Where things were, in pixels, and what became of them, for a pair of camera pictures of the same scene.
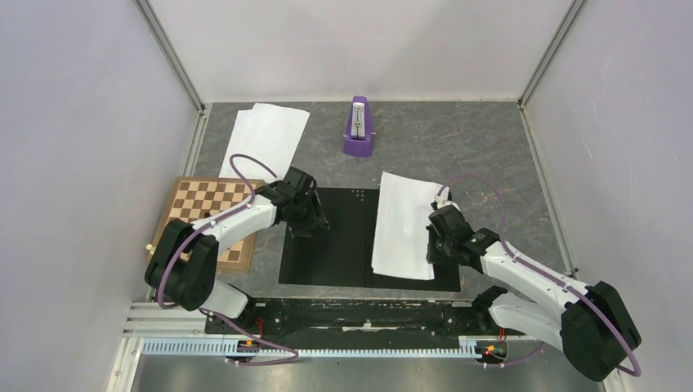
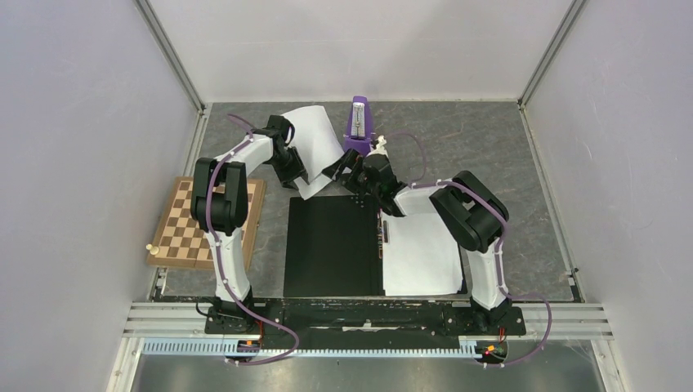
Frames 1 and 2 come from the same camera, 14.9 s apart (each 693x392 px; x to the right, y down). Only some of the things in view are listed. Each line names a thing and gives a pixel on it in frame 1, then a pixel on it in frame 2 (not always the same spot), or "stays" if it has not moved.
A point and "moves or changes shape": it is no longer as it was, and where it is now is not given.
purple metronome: (359, 138) stays
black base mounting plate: (360, 321) stays
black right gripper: (432, 256) -> (353, 159)
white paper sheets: (400, 236) moves or changes shape
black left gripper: (315, 217) -> (297, 171)
